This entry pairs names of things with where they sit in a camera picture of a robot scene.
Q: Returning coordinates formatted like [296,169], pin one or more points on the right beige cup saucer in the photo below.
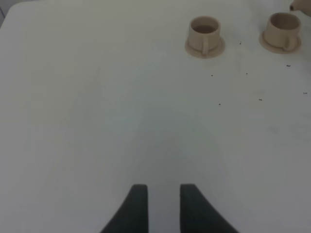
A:
[273,49]

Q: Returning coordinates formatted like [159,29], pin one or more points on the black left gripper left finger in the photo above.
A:
[132,216]

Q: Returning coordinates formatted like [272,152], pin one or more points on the right beige teacup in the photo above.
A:
[282,30]

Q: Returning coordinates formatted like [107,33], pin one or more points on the beige teacup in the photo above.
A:
[204,34]
[282,30]

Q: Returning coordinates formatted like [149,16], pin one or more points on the beige cup saucer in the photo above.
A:
[213,53]
[273,49]

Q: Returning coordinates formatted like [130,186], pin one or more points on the left beige cup saucer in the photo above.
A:
[213,53]

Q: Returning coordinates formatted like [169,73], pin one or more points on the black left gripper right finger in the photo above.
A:
[197,215]

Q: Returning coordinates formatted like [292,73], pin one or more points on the beige ceramic teapot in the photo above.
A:
[301,5]

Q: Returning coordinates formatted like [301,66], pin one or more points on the left beige teacup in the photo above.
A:
[204,34]

